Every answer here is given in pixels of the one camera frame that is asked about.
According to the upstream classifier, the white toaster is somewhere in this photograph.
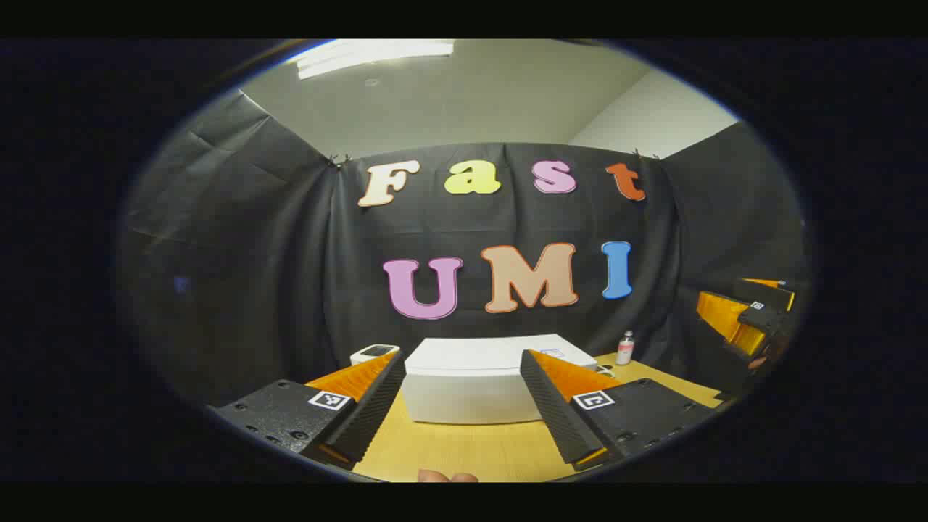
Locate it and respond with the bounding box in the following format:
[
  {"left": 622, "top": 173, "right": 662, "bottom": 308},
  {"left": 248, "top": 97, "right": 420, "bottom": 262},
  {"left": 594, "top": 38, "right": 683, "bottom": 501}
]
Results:
[{"left": 350, "top": 344, "right": 401, "bottom": 367}]

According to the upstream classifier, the ceiling light panel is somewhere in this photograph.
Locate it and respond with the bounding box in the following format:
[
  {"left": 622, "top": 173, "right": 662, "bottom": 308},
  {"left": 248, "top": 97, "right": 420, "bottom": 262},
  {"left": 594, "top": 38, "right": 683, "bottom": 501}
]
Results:
[{"left": 297, "top": 40, "right": 455, "bottom": 80}]

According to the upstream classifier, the black backdrop cloth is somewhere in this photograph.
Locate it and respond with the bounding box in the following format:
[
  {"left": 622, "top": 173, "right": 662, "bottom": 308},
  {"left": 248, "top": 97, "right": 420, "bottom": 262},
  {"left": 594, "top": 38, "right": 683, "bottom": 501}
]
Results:
[{"left": 120, "top": 91, "right": 809, "bottom": 407}]

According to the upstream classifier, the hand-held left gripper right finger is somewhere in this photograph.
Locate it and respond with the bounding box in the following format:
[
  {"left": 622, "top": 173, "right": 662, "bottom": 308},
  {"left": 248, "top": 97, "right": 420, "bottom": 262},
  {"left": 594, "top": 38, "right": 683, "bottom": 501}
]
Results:
[{"left": 520, "top": 350, "right": 718, "bottom": 468}]

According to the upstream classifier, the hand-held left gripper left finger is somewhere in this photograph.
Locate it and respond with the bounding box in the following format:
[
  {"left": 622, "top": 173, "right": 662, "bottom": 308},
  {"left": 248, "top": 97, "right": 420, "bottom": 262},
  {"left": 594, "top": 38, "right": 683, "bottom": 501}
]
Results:
[{"left": 210, "top": 350, "right": 407, "bottom": 468}]

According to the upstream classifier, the white microwave oven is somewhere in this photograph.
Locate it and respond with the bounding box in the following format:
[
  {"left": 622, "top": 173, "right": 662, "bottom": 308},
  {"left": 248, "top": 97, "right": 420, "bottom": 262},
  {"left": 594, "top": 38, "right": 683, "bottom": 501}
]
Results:
[{"left": 401, "top": 333, "right": 599, "bottom": 425}]

